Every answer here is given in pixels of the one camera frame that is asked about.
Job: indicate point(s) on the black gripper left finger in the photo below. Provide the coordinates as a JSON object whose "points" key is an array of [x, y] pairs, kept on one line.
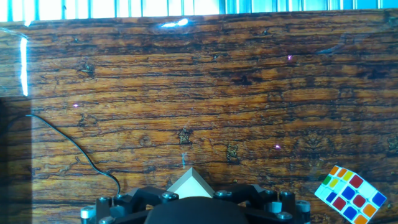
{"points": [[124, 205]]}

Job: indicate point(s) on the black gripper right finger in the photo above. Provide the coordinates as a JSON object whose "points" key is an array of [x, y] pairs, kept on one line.
{"points": [[267, 205]]}

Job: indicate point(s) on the plain wooden cube block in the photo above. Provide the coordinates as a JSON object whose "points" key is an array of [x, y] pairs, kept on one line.
{"points": [[191, 185]]}

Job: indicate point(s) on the Rubik's cube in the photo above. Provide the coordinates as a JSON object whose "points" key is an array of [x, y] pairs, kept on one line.
{"points": [[351, 196]]}

